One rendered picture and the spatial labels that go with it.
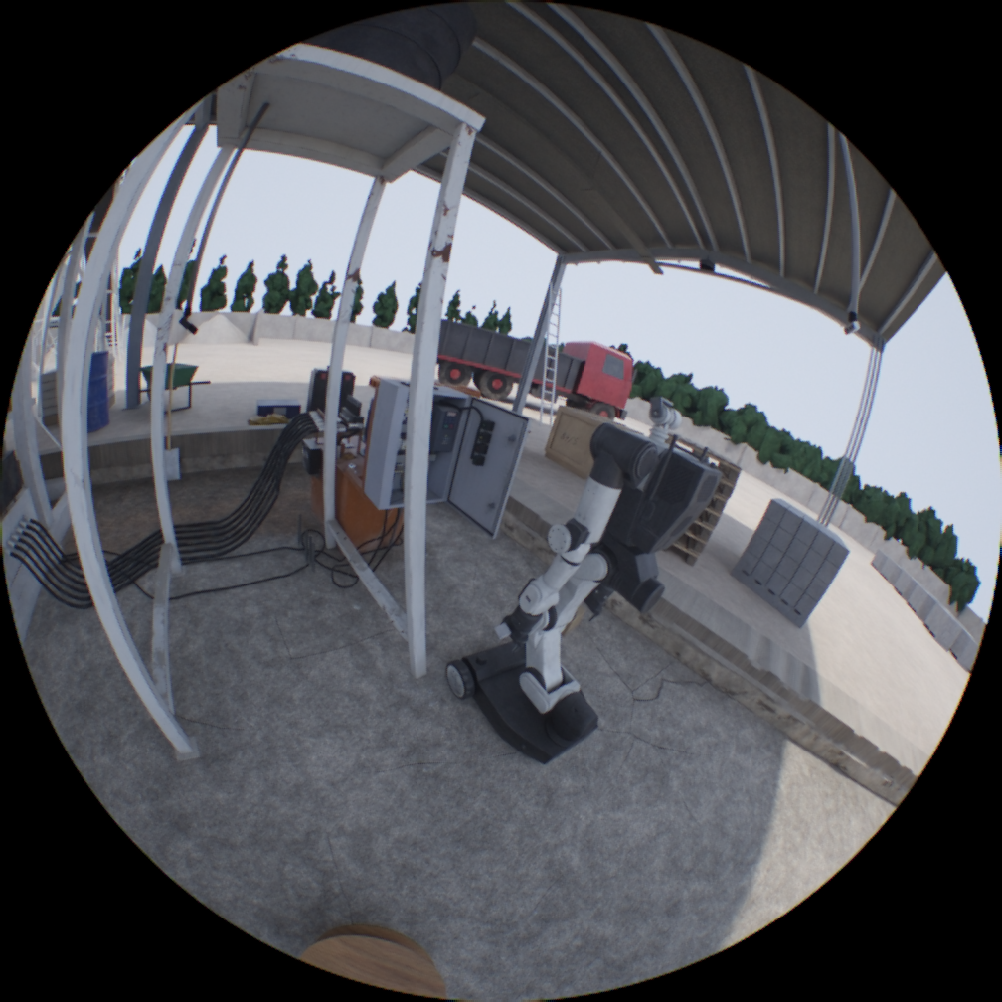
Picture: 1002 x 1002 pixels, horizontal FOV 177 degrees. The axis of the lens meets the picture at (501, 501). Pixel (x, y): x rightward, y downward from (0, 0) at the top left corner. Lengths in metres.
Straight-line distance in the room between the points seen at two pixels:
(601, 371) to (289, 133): 10.43
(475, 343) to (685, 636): 9.00
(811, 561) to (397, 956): 3.68
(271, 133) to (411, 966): 3.05
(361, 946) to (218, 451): 3.71
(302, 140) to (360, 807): 2.87
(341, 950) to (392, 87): 2.56
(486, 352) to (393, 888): 10.13
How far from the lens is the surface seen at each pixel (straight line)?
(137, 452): 3.89
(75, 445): 1.05
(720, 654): 2.52
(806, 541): 3.48
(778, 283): 6.98
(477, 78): 5.04
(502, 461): 1.49
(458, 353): 9.80
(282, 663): 1.76
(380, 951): 1.25
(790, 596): 3.59
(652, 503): 0.90
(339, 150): 2.03
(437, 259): 1.15
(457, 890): 1.45
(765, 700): 2.70
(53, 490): 4.24
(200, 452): 3.75
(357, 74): 1.45
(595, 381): 11.01
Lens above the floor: 1.43
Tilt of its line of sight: 23 degrees down
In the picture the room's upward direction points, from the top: 17 degrees clockwise
